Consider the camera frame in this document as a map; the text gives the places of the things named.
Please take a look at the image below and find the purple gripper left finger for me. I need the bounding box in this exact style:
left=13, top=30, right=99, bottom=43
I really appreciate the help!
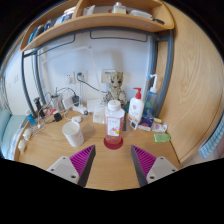
left=47, top=145, right=96, bottom=187

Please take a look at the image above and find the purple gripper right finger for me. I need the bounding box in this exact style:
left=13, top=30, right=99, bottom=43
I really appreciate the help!
left=131, top=145, right=178, bottom=187

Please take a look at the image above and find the clear bottle pink liquid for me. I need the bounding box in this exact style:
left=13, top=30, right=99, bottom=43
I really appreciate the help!
left=105, top=100, right=125, bottom=144

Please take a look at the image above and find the green small sanitizer packet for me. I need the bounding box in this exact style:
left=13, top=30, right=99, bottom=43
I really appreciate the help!
left=154, top=133, right=171, bottom=143

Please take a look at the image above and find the white paper cup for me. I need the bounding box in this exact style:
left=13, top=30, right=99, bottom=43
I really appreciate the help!
left=62, top=122, right=84, bottom=147

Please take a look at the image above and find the red round coaster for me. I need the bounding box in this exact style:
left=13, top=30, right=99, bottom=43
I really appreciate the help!
left=103, top=138, right=123, bottom=150

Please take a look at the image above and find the blue white small box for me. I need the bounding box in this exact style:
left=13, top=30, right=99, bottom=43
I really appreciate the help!
left=138, top=117, right=154, bottom=131

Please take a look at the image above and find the black charger adapter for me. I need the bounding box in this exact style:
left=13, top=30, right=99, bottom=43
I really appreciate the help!
left=53, top=112, right=62, bottom=122

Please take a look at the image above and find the white tissue pack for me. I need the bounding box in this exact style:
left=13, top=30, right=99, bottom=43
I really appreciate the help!
left=93, top=106, right=106, bottom=124

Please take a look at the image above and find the striped hanging towel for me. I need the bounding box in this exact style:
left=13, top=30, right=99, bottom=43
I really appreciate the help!
left=199, top=116, right=224, bottom=159

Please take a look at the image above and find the white red pump lotion bottle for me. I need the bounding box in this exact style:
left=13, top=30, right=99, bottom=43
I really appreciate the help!
left=128, top=88, right=144, bottom=123

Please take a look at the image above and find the clear blue spray bottle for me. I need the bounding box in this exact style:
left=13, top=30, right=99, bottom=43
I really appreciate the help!
left=144, top=74, right=158, bottom=115

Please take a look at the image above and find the steel cup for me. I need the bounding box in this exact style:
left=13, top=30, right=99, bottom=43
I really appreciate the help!
left=51, top=95, right=60, bottom=109

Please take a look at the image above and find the Groot figurine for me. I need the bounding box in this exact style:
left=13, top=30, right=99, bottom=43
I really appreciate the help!
left=104, top=72, right=127, bottom=105

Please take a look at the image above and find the white flat box on shelf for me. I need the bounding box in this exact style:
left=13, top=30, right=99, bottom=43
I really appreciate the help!
left=130, top=10, right=153, bottom=20

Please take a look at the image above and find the white glass bottle on shelf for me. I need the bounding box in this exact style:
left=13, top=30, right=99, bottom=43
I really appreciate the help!
left=112, top=2, right=126, bottom=14

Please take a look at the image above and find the wooden wall shelf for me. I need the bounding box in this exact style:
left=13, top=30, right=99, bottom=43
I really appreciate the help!
left=20, top=0, right=174, bottom=52

